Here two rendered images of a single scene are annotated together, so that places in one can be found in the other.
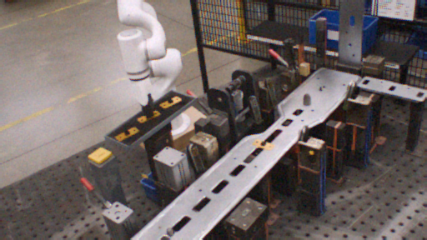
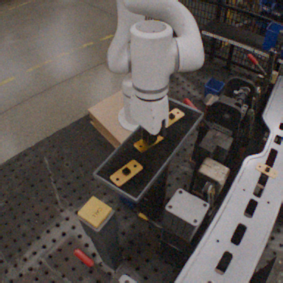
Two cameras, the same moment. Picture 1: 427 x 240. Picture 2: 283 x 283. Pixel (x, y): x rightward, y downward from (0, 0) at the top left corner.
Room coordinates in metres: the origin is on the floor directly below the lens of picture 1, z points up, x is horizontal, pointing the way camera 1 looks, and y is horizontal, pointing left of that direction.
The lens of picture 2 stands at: (0.97, 0.33, 1.73)
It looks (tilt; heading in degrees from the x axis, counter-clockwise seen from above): 49 degrees down; 351
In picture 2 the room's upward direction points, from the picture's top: straight up
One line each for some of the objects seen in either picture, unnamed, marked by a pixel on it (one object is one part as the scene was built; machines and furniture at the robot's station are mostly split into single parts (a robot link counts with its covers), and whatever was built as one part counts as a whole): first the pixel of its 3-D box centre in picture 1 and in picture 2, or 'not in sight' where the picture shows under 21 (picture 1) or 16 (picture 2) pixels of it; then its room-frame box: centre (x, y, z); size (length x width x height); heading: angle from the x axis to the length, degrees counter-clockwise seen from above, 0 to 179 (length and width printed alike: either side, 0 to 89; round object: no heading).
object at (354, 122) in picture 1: (357, 132); not in sight; (1.55, -0.61, 0.87); 0.12 x 0.09 x 0.35; 47
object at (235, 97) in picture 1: (237, 128); (223, 138); (1.60, -0.10, 0.94); 0.18 x 0.13 x 0.49; 137
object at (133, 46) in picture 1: (134, 50); (152, 54); (1.46, 0.23, 1.44); 0.09 x 0.08 x 0.13; 90
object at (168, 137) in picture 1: (163, 165); (152, 185); (1.45, 0.22, 0.92); 0.10 x 0.08 x 0.45; 137
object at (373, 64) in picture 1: (371, 92); not in sight; (1.84, -0.78, 0.88); 0.08 x 0.08 x 0.36; 47
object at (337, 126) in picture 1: (335, 152); not in sight; (1.47, -0.49, 0.84); 0.11 x 0.08 x 0.29; 47
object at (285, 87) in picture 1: (289, 104); (253, 106); (1.84, -0.38, 0.88); 0.07 x 0.06 x 0.35; 47
